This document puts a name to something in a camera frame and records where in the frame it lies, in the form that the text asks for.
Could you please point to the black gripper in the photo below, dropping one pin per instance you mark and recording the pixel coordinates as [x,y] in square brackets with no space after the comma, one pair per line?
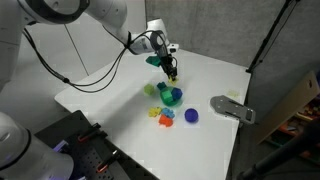
[167,64]

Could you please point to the yellow star toy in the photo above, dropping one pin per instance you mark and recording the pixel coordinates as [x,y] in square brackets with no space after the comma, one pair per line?
[173,80]

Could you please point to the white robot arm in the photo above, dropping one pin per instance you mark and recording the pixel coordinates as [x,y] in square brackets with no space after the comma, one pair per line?
[22,155]

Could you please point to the teal toy on table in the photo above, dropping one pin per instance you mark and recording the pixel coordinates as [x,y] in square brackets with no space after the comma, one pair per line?
[161,85]

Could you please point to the dark blue toy in bowl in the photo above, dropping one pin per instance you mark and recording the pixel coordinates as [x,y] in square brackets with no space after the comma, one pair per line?
[176,93]

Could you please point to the green block in bowl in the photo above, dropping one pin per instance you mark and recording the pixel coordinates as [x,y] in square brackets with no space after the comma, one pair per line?
[166,96]

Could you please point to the light green block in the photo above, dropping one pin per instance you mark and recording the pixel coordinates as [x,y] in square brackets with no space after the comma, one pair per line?
[149,89]

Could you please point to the light blue toy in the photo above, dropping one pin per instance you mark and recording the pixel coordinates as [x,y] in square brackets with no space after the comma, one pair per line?
[168,112]

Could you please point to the yellow animal toy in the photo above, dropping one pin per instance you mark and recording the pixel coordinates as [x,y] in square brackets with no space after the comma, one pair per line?
[154,111]

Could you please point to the orange toy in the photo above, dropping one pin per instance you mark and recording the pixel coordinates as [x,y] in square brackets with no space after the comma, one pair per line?
[166,121]

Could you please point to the wooden toy shelf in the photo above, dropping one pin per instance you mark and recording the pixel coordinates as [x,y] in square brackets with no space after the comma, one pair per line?
[292,114]

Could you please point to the purple blue ball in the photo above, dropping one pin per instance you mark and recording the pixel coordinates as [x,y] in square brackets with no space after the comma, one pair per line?
[191,115]

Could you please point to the orange black clamp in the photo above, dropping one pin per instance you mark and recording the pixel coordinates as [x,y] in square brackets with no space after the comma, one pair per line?
[92,131]
[108,161]

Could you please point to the black tripod pole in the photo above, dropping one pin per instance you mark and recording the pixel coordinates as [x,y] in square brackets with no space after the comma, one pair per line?
[273,33]

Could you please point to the black stand at right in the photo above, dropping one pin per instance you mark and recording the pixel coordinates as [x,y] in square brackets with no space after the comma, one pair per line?
[308,139]

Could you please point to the green wrist camera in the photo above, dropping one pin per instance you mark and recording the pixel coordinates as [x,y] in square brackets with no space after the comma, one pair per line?
[154,60]

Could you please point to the grey metal mount plate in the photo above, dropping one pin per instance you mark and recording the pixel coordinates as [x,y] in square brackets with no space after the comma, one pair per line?
[228,107]

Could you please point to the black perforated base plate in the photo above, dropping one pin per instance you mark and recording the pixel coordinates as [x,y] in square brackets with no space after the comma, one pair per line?
[63,136]

